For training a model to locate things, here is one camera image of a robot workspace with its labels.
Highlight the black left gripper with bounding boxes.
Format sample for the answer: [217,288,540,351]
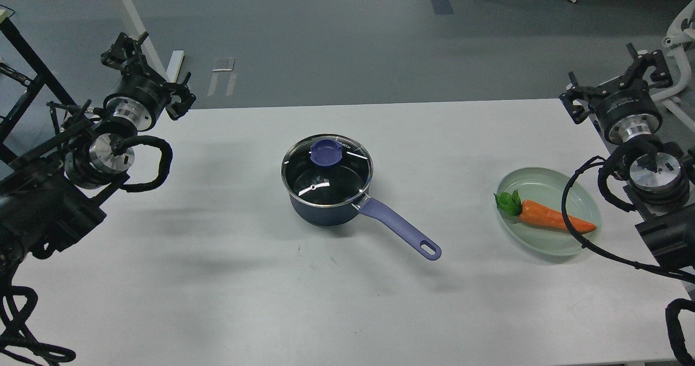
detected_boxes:
[101,31,197,132]

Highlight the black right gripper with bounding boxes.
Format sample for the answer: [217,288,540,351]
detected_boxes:
[559,43,673,145]

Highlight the glass lid with purple knob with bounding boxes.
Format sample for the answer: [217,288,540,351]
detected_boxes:
[281,134,374,207]

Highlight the blue saucepan with purple handle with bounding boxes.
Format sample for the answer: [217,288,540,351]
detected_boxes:
[283,167,442,261]

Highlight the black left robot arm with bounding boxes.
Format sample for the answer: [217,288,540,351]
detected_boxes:
[2,24,196,365]

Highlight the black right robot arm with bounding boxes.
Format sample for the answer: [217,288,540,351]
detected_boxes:
[559,44,694,284]

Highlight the white chair base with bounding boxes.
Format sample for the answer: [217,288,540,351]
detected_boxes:
[651,0,694,128]

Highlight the black metal rack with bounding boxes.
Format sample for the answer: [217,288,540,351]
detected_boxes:
[1,5,75,164]

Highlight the pale green plate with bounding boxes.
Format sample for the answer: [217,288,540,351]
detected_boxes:
[491,167,602,258]

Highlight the orange toy carrot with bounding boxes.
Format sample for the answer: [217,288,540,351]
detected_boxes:
[493,190,570,232]

